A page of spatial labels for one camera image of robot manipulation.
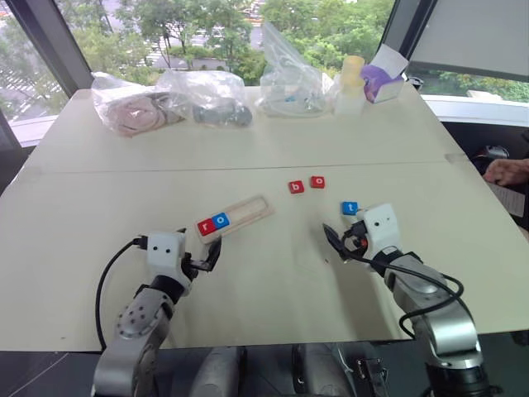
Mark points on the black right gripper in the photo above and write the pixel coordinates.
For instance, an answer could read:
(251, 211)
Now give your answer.
(354, 242)

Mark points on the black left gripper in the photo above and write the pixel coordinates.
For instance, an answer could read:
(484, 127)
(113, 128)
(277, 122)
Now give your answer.
(198, 266)

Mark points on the red letter tile r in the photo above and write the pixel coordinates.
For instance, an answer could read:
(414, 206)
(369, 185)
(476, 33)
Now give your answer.
(205, 227)

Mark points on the blue letter tile o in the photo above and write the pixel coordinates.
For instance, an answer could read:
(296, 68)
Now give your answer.
(220, 220)

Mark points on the blue letter tile t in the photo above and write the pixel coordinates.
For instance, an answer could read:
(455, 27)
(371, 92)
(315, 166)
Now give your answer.
(349, 208)

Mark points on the wooden letter tray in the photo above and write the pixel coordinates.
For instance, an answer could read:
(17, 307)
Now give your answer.
(248, 213)

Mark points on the red letter tile o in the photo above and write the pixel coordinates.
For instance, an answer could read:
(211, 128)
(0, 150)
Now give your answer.
(317, 182)

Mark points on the red letter tile b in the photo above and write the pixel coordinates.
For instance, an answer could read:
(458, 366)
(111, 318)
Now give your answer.
(296, 187)

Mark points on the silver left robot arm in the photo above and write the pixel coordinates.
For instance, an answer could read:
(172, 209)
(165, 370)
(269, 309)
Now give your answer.
(136, 322)

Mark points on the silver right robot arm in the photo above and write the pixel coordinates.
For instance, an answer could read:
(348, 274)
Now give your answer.
(446, 326)

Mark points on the person's bare hand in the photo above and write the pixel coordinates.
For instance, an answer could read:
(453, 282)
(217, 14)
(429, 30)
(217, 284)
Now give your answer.
(508, 171)

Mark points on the grey rounded housing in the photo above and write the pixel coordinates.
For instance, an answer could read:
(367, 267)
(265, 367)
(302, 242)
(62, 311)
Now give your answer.
(219, 372)

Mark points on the plastic bag with grey parts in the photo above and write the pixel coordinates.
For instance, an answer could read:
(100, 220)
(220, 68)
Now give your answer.
(215, 107)

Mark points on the white plastic container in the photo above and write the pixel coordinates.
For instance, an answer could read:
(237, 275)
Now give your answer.
(349, 103)

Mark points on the plastic bag with pink cloth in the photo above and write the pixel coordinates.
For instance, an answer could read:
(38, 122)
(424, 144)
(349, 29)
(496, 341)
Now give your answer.
(128, 109)

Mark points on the purple tissue box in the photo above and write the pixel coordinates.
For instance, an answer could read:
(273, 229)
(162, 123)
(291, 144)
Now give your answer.
(382, 84)

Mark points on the clear plastic bag white items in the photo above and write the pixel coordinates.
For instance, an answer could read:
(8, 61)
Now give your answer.
(289, 82)

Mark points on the yellow stacked cups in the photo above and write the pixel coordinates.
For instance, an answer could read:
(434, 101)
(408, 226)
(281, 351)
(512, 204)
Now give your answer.
(352, 70)

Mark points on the small black cup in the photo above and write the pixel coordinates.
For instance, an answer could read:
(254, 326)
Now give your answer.
(415, 79)

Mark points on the smartphone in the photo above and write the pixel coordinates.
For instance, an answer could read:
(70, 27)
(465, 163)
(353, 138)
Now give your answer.
(510, 200)

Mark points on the grey roller blind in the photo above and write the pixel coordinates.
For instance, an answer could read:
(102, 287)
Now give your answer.
(475, 37)

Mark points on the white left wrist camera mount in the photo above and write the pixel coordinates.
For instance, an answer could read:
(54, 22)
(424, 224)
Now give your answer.
(165, 256)

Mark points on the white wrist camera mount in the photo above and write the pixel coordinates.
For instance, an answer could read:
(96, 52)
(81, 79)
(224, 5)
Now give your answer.
(380, 227)
(165, 256)

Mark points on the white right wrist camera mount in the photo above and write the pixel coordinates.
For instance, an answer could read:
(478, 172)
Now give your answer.
(380, 227)

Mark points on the metal bracket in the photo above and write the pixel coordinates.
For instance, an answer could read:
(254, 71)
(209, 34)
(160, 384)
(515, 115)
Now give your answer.
(372, 370)

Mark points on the dark window frame post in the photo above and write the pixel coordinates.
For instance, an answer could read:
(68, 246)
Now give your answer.
(407, 25)
(53, 41)

